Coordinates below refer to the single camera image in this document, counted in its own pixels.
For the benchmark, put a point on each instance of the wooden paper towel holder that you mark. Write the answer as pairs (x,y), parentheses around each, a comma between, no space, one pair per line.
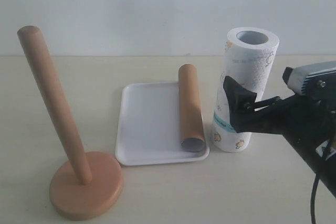
(89,183)

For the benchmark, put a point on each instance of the brown cardboard tube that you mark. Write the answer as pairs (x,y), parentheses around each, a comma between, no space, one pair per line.
(191,121)

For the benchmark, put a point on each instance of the wrist camera with grey block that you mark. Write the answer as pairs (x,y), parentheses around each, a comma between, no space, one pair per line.
(303,79)

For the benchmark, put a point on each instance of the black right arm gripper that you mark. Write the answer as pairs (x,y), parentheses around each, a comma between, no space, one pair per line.
(306,121)

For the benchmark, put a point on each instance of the white rectangular plastic tray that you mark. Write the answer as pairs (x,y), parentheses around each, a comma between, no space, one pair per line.
(149,126)

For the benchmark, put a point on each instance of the printed paper towel roll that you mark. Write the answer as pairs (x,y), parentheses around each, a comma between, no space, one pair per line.
(248,58)

